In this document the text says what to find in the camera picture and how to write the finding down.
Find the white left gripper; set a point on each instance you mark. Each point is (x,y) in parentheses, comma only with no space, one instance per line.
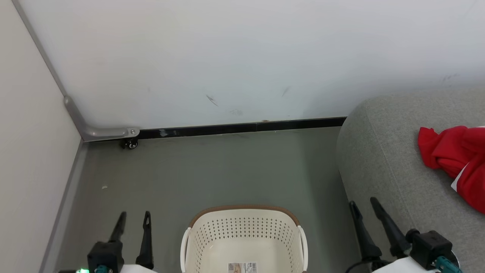
(138,269)

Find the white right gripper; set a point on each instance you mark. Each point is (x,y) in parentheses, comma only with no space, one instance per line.
(405,266)

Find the red cloth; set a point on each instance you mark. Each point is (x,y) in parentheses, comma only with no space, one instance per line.
(441,149)

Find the grey fabric sofa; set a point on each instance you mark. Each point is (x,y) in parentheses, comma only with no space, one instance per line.
(386,159)

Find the small black caster wheel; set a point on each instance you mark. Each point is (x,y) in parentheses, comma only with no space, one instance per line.
(130,143)

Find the cream perforated laundry basket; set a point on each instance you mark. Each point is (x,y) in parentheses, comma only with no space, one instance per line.
(242,235)

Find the paper label sticker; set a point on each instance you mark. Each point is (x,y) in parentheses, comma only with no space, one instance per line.
(242,267)

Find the black baseboard strip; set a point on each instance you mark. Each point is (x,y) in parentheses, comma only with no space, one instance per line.
(242,127)

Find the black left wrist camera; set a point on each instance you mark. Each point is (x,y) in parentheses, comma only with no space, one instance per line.
(106,258)

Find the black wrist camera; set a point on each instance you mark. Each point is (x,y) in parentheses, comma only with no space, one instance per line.
(106,258)
(430,246)

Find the teal left camera connector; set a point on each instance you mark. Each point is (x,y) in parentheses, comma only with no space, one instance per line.
(101,269)

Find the teal camera connector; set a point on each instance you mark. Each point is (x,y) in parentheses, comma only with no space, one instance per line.
(101,269)
(449,265)

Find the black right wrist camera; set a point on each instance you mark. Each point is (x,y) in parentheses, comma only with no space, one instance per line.
(430,246)

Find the grey wall corner trim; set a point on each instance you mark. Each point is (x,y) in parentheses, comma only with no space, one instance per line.
(61,206)

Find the teal right camera connector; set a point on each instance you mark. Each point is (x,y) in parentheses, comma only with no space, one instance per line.
(449,265)

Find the silver metal corner bracket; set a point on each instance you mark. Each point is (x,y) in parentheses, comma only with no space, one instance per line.
(102,132)

